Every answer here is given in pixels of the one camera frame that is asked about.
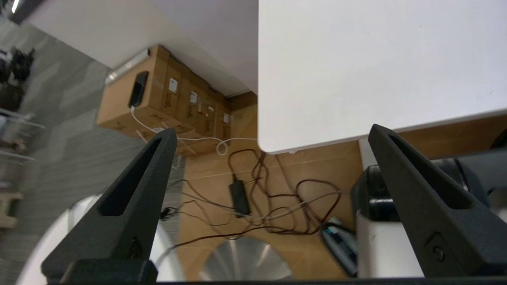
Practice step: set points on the black office chair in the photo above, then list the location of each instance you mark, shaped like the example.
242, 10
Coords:
20, 63

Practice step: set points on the black power adapter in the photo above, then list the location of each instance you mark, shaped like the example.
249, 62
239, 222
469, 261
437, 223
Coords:
239, 198

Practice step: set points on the white table leg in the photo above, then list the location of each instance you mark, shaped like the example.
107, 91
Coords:
366, 152

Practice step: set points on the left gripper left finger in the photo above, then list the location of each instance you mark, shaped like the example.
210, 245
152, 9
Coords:
119, 237

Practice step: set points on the white flat strip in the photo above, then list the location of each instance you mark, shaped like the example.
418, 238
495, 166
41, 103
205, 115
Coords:
126, 66

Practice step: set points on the black handheld device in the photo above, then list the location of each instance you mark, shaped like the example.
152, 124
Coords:
138, 88

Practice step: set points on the light wooden stool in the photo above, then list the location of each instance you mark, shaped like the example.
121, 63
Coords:
8, 198

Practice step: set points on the black power strip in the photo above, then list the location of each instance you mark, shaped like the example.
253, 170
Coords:
340, 245

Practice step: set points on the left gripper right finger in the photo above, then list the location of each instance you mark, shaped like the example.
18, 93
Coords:
455, 237

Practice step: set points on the metal frame rack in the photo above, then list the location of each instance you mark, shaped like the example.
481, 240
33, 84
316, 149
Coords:
16, 118

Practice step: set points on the silver round disc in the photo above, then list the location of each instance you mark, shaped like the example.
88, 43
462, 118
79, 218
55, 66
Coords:
245, 261

